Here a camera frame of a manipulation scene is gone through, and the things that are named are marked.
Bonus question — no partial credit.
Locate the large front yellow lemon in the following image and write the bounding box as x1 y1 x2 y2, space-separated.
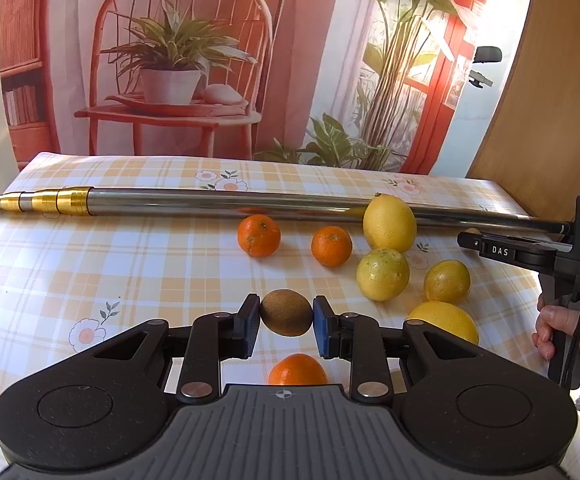
407 301 479 344

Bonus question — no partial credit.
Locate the black camera on stand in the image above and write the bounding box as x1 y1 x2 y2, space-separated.
468 46 503 88

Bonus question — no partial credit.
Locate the telescopic metal pole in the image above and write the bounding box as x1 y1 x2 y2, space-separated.
0 186 572 235

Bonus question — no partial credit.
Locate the greenish yellow lemon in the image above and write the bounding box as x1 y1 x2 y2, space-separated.
355 248 410 302

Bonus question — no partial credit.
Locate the wooden headboard panel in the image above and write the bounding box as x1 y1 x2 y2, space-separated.
468 0 580 220

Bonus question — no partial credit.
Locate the brown kiwi fruit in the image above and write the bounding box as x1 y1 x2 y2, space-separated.
261 289 313 337

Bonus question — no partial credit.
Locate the large lemon by pole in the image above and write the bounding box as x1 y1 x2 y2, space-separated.
363 194 417 252

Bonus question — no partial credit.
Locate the printed room backdrop cloth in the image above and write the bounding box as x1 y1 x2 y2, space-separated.
0 0 530 177

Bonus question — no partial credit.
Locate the mandarin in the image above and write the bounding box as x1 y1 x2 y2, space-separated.
267 353 328 386
311 226 353 268
237 214 281 258

